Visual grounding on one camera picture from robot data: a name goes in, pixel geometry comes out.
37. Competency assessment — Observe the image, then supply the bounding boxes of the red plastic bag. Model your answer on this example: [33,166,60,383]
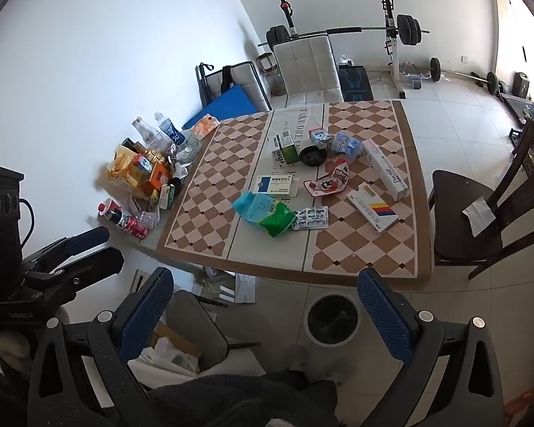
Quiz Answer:
[503,389,534,419]

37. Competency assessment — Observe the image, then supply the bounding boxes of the white box with coloured stripes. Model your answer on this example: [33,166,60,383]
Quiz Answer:
[346,182,400,233]

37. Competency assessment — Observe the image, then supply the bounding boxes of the long white box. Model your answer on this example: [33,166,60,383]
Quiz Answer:
[362,139,409,202]

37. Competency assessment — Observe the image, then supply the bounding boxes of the teal plastic bag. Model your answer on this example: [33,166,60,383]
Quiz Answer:
[231,190,272,223]

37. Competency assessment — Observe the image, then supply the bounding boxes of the orange snack packet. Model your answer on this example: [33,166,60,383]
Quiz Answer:
[189,115,220,138]

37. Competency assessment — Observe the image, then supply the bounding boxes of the white tissue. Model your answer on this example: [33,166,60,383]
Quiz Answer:
[462,199,494,236]

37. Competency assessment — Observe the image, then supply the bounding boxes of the person's left forearm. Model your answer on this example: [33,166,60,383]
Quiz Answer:
[0,305,67,385]

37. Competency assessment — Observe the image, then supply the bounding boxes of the clear plastic cup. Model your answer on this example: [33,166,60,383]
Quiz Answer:
[136,207,161,227]

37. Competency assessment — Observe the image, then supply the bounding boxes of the white bin with black liner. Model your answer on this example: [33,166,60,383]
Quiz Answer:
[303,294,366,348]

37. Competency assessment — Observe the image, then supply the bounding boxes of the long barbell with black plates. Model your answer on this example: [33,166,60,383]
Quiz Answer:
[257,14,431,49]

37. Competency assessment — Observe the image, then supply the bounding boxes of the red white snack wrapper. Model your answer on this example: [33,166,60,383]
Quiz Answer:
[303,158,351,197]

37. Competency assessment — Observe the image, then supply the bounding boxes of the black ashtray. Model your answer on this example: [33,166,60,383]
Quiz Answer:
[298,145,328,167]

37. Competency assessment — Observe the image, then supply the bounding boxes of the silver blister pack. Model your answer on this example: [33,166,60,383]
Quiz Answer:
[291,207,329,231]

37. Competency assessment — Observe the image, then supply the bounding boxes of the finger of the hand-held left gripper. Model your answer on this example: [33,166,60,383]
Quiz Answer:
[27,247,125,305]
[21,226,112,273]

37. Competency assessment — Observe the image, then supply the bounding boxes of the orange box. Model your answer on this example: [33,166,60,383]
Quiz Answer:
[138,162,172,196]

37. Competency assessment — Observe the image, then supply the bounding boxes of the brown cardboard piece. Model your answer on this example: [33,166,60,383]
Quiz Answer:
[153,322,203,361]

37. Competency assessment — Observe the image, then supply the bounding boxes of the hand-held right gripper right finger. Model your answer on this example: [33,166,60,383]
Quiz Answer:
[357,268,504,427]

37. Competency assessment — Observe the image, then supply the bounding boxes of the person's dark trousers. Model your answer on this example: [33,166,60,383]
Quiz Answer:
[147,369,339,427]

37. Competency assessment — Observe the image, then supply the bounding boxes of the dark wooden chair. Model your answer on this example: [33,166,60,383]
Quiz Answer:
[428,118,534,281]

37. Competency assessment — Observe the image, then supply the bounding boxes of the brown checkered tablecloth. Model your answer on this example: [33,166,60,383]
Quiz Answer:
[156,100,432,279]

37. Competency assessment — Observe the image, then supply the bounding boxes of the white barbell rack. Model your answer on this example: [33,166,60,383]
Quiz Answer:
[279,0,428,99]

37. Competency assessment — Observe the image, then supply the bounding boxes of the blue label water bottle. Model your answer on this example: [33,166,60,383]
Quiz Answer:
[155,111,185,143]

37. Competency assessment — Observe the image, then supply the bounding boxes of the dark green case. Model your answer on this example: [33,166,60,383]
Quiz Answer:
[514,71,532,99]

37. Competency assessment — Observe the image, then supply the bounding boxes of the yellow snack bag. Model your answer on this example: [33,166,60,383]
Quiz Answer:
[107,148,147,196]

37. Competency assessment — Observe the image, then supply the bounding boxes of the blue white plastic packet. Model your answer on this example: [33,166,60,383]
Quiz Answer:
[330,132,364,159]

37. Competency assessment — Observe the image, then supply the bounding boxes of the red cola can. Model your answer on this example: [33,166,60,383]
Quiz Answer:
[122,216,150,237]

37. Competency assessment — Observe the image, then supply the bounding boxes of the blue white medicine box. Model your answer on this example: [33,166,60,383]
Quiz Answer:
[253,175,300,197]

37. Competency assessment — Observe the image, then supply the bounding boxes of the cola bottle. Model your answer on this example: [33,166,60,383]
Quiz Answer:
[98,198,130,227]

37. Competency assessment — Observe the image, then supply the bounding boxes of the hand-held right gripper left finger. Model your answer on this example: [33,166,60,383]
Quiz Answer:
[27,267,176,427]

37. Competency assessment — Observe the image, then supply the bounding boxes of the black cable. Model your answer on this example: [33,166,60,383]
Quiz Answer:
[18,198,36,250]

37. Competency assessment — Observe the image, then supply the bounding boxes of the grey chair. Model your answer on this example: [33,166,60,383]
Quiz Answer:
[160,289,259,374]

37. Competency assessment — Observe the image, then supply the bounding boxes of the black printed bag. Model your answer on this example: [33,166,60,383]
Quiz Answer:
[337,64,375,102]

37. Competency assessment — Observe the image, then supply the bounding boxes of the blue mat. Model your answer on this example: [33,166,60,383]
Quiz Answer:
[182,84,256,131]

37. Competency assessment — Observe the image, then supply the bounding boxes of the gold bottle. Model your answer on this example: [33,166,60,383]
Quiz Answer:
[142,142,167,165]

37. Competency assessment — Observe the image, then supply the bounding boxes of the white printed cardboard sheet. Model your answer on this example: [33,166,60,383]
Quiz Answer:
[234,273,256,305]

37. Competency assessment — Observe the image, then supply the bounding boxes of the white padded chair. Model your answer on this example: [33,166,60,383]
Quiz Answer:
[271,33,344,110]

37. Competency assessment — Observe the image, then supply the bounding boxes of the clear glass bottle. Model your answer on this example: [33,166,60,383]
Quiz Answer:
[132,116,161,147]

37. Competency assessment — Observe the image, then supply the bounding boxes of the short barbell with black plates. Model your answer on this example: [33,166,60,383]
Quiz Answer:
[429,57,508,96]

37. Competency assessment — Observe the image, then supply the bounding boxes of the green plastic bag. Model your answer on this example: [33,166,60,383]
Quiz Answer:
[258,200,297,238]

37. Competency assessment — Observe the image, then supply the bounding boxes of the small plastic bottle red cap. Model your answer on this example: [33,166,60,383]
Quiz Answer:
[308,128,332,148]

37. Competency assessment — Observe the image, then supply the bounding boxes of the green white medicine box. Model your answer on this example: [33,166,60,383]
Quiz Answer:
[271,130,300,167]

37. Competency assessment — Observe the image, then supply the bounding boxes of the white cloth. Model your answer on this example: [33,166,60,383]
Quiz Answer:
[129,338,201,376]

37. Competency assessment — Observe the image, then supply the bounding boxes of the crumpled clear plastic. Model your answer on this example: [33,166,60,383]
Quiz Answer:
[167,140,203,174]

